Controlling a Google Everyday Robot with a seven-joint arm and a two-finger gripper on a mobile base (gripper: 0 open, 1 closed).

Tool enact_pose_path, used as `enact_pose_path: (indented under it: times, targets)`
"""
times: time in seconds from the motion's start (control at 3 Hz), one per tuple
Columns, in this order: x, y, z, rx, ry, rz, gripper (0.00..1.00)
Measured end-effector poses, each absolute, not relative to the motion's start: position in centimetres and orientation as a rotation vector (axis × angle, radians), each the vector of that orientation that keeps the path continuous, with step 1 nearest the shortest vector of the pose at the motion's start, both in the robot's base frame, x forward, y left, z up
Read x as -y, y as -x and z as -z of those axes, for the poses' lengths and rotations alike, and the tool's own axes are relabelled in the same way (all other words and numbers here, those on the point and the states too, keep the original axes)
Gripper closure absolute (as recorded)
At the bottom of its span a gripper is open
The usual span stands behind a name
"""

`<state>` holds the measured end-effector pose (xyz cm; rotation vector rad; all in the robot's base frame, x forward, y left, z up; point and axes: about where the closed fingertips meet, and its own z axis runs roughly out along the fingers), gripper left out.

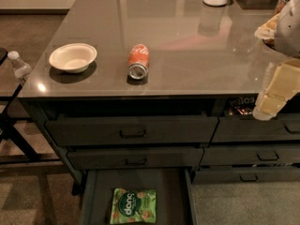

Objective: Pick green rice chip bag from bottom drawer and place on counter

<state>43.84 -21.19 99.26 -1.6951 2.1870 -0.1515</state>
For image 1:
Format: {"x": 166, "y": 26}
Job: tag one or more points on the top left drawer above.
{"x": 131, "y": 130}

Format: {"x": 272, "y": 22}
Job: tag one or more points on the clear plastic water bottle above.
{"x": 21, "y": 69}

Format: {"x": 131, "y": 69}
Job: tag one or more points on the top right drawer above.
{"x": 284, "y": 127}

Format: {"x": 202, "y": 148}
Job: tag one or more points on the green rice chip bag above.
{"x": 133, "y": 206}

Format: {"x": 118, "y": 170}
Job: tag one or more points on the middle right drawer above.
{"x": 251, "y": 155}

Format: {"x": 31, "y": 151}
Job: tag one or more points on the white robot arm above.
{"x": 283, "y": 30}

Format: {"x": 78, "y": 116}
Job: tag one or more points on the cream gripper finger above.
{"x": 281, "y": 82}

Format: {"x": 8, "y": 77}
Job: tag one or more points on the middle left drawer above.
{"x": 96, "y": 159}

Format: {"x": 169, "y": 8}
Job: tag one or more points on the bottom right drawer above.
{"x": 246, "y": 175}

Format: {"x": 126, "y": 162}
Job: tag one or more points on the open bottom left drawer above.
{"x": 174, "y": 197}

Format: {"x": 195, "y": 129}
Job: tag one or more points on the dark snack bag in drawer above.
{"x": 241, "y": 105}

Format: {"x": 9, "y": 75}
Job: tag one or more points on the red soda can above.
{"x": 138, "y": 62}

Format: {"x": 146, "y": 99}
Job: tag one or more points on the dark counter cabinet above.
{"x": 199, "y": 57}

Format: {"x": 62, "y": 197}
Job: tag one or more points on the white paper bowl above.
{"x": 73, "y": 58}

